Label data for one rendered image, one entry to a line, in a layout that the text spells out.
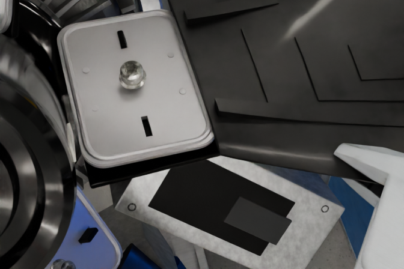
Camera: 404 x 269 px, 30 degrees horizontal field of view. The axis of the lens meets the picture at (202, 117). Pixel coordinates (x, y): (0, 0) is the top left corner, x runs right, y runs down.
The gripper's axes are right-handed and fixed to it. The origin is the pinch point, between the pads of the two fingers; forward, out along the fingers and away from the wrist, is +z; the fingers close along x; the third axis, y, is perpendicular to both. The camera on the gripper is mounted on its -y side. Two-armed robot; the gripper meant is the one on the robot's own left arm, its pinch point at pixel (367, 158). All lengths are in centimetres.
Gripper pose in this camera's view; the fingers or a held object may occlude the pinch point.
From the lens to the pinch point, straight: 37.7
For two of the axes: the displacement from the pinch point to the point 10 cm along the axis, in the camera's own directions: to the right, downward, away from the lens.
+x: 0.9, 3.9, 9.2
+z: -7.9, -5.3, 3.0
